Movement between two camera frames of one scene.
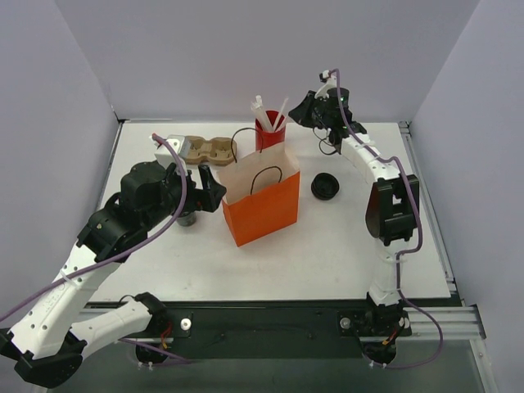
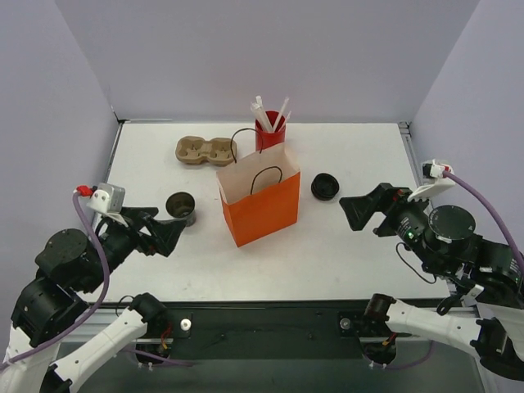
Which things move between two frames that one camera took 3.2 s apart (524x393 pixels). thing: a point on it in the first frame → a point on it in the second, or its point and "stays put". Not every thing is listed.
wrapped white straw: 263,119 stays put
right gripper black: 310,111 → 390,210
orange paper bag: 260,193 stays put
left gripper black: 196,193 → 143,228
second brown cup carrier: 219,151 stays put
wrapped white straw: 277,120 stays put
